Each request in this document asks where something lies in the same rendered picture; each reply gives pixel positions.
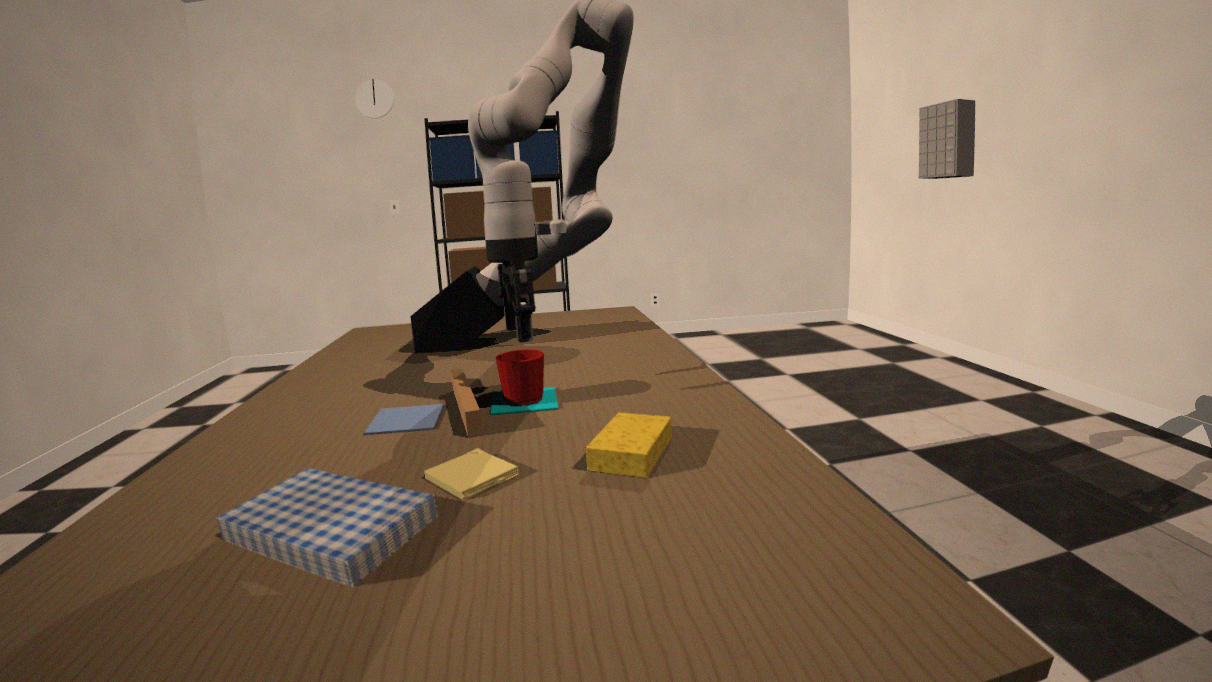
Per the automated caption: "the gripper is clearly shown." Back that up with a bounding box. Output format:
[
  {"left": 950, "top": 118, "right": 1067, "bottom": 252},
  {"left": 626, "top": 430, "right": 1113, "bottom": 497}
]
[{"left": 483, "top": 235, "right": 540, "bottom": 267}]

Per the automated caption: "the red cup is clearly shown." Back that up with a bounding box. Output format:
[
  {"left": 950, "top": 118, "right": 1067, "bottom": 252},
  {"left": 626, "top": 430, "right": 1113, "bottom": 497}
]
[{"left": 496, "top": 349, "right": 548, "bottom": 406}]

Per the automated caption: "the teal pad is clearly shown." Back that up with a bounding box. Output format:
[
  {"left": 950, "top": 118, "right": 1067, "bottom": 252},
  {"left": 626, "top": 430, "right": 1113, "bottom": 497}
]
[{"left": 489, "top": 386, "right": 561, "bottom": 416}]

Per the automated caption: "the pale blue pad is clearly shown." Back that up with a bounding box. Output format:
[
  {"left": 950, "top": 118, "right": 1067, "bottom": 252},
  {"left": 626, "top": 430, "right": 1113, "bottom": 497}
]
[{"left": 363, "top": 404, "right": 446, "bottom": 436}]

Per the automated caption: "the black shelf unit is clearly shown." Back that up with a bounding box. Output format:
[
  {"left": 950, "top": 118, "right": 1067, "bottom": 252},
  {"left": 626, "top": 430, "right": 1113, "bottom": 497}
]
[{"left": 424, "top": 111, "right": 572, "bottom": 312}]

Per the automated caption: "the blue storage box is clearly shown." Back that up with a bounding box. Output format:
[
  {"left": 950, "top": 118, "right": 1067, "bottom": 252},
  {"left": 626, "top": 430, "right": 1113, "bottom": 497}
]
[
  {"left": 428, "top": 135, "right": 475, "bottom": 186},
  {"left": 518, "top": 130, "right": 561, "bottom": 179}
]

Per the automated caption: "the pale yellow notepad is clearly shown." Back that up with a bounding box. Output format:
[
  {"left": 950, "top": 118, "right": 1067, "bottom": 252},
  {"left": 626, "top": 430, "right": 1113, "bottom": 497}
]
[{"left": 423, "top": 447, "right": 520, "bottom": 501}]

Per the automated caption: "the yellow sponge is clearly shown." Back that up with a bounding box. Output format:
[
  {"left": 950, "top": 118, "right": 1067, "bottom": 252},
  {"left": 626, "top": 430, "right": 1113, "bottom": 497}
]
[{"left": 585, "top": 411, "right": 674, "bottom": 479}]

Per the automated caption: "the blue checked cloth stack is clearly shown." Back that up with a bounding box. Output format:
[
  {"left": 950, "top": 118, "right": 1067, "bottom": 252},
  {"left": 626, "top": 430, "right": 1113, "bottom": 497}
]
[{"left": 216, "top": 468, "right": 439, "bottom": 588}]

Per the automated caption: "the brown wooden table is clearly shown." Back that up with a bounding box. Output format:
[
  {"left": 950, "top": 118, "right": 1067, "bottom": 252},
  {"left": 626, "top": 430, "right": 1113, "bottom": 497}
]
[{"left": 0, "top": 305, "right": 1054, "bottom": 682}]

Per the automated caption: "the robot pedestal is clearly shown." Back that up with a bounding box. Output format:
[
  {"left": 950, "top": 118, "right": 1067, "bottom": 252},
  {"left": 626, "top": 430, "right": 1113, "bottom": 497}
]
[{"left": 410, "top": 267, "right": 511, "bottom": 355}]

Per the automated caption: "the orange wooden rail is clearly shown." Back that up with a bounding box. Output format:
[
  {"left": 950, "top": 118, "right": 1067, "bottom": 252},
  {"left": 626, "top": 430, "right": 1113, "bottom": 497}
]
[{"left": 444, "top": 368, "right": 482, "bottom": 438}]

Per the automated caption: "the white wall clock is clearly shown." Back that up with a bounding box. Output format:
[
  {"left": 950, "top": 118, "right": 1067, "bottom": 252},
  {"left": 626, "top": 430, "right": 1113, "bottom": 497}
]
[{"left": 355, "top": 77, "right": 396, "bottom": 120}]

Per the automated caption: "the grey wall panel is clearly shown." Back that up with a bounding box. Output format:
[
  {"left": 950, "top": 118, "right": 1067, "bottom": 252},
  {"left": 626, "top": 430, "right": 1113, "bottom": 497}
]
[{"left": 918, "top": 98, "right": 977, "bottom": 180}]

